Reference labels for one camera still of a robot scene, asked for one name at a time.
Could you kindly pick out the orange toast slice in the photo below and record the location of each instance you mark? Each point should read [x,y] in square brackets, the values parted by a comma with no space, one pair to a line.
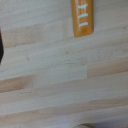
[82,18]

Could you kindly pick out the blue cup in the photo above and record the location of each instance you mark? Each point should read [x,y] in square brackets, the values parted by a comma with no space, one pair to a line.
[1,46]

